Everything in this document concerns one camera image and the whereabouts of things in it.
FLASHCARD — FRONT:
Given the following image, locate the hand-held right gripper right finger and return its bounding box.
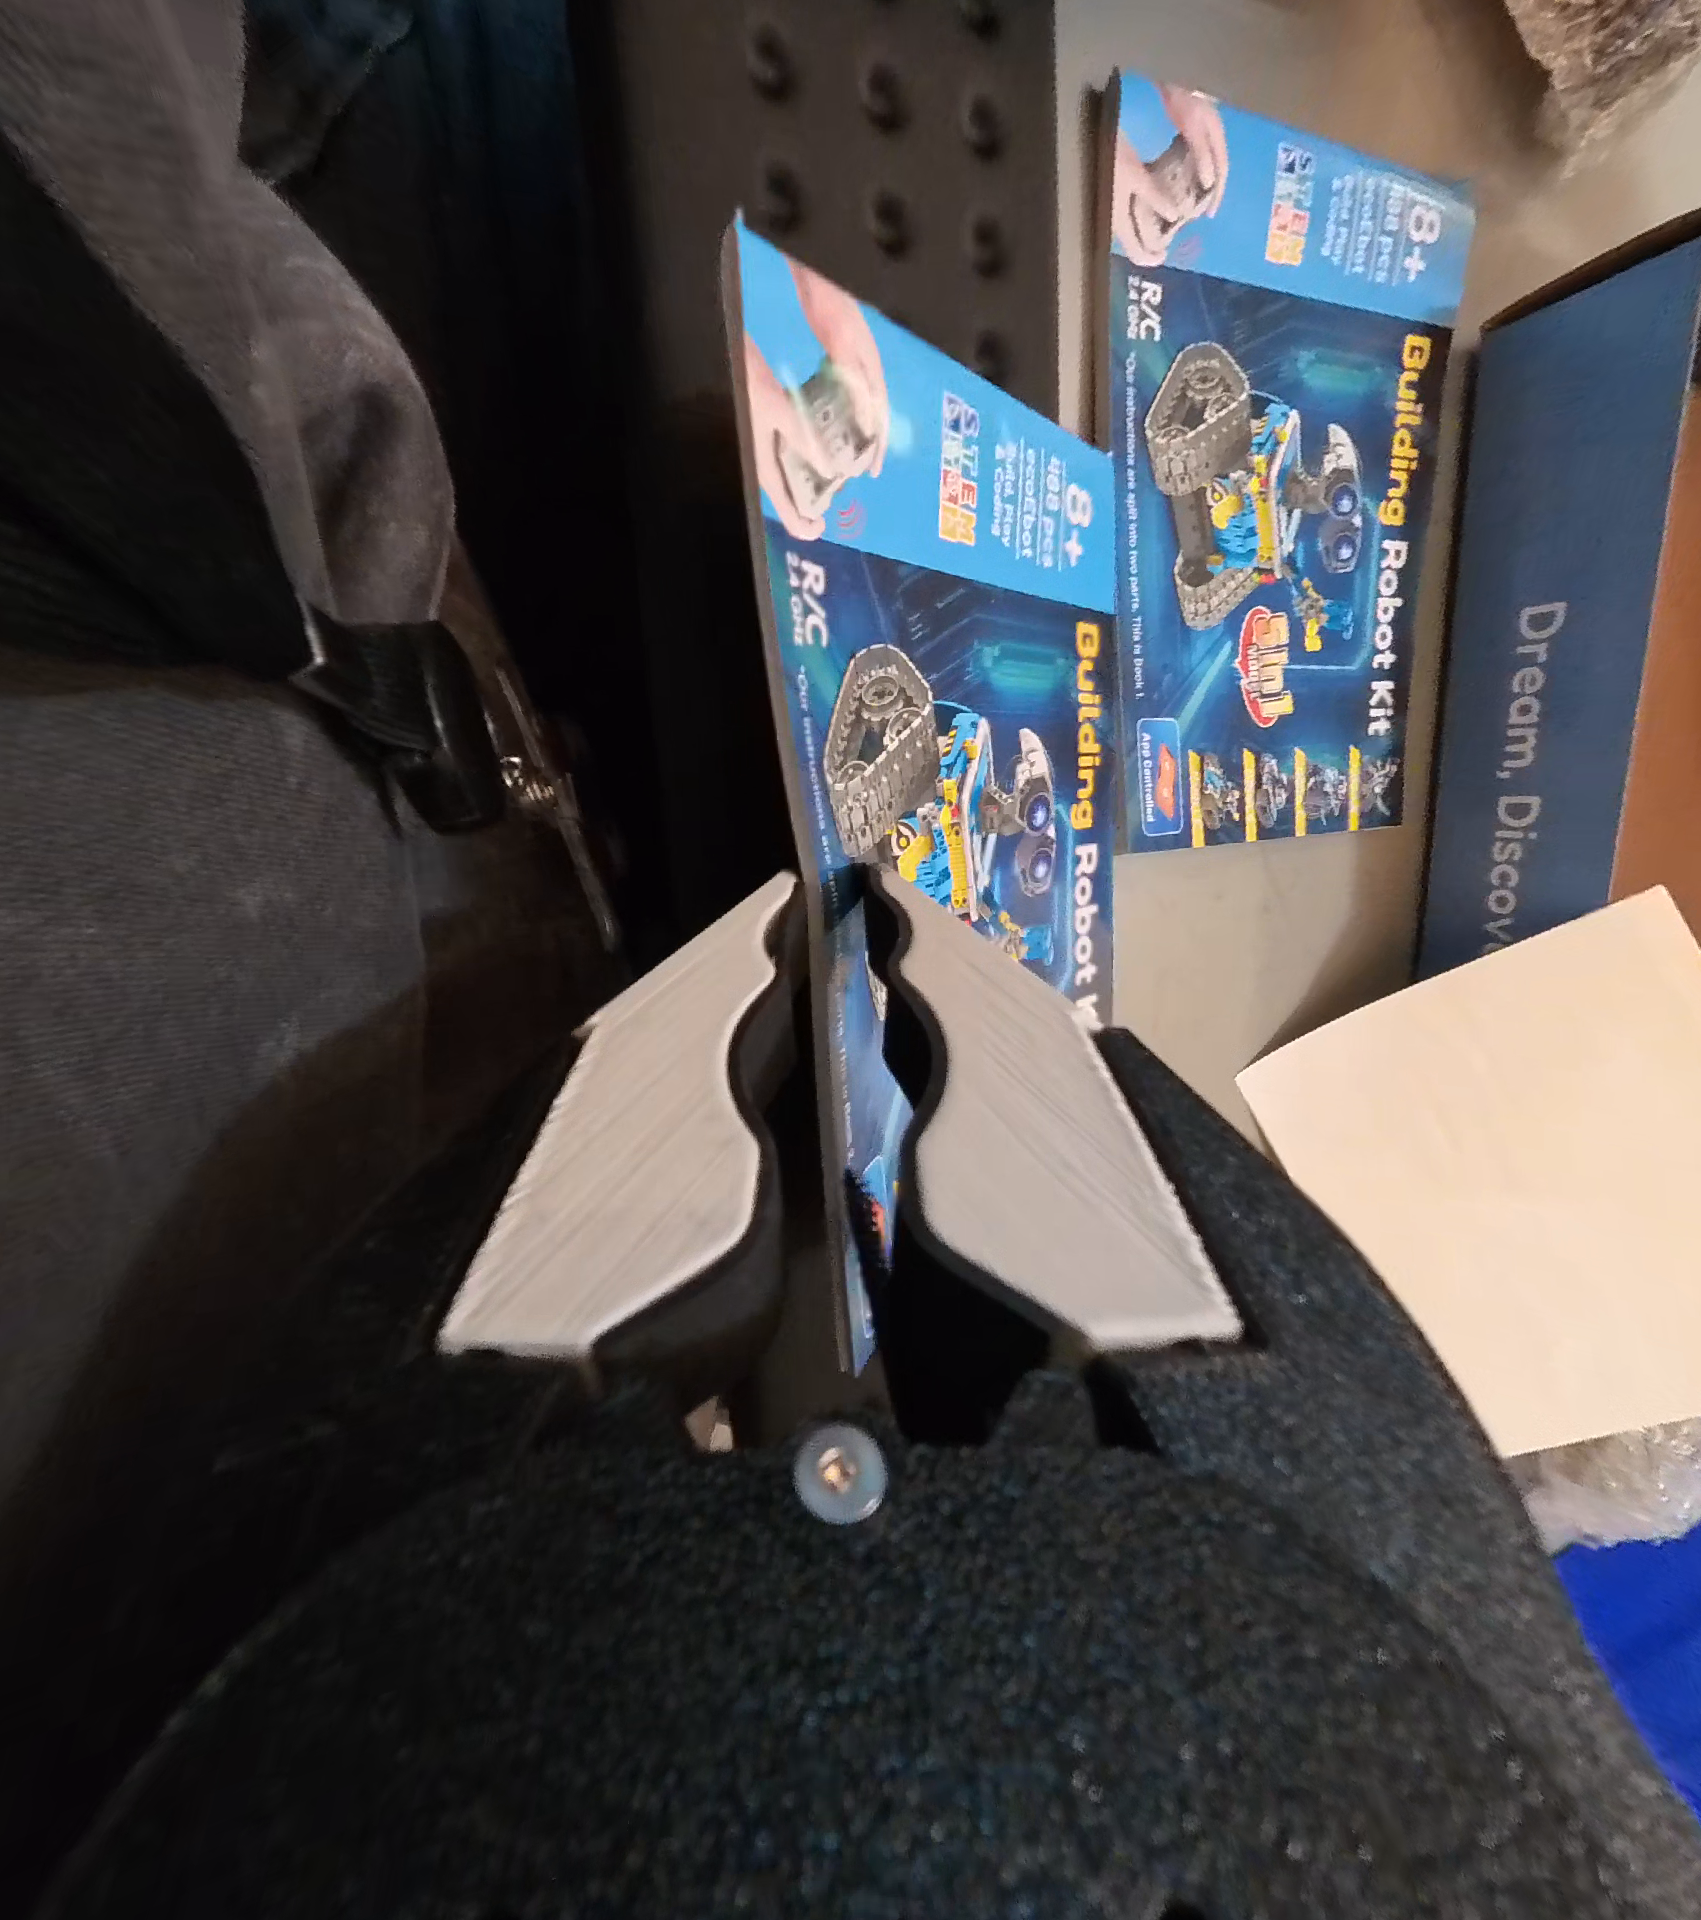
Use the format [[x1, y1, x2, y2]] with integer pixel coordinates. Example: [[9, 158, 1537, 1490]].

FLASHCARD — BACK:
[[863, 870, 1245, 1446]]

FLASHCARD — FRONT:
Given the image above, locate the person's left forearm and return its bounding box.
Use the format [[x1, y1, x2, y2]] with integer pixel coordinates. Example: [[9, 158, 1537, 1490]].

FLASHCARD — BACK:
[[1504, 0, 1701, 159]]

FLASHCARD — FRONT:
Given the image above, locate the blue sticker sheet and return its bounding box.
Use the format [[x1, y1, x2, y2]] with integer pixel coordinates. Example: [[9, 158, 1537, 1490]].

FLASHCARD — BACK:
[[1234, 883, 1701, 1459]]

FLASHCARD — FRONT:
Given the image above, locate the clear bubble wrap bag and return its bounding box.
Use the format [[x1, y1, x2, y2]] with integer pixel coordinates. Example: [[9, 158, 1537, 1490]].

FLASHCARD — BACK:
[[1511, 1410, 1701, 1554]]

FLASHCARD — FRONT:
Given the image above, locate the large blue instruction booklet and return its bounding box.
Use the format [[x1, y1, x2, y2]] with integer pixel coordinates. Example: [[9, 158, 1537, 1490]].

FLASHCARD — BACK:
[[1090, 65, 1477, 858]]

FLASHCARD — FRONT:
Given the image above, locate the blue robot kit box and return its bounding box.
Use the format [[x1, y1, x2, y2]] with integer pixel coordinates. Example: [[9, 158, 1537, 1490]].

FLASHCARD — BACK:
[[1417, 201, 1701, 1128]]

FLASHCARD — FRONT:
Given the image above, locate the small blue leaflet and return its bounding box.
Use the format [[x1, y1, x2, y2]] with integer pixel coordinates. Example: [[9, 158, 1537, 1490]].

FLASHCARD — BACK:
[[723, 210, 1123, 1373]]

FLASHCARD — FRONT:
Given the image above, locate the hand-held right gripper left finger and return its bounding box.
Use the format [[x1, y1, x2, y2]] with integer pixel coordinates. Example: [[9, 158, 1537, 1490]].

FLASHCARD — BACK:
[[437, 870, 811, 1434]]

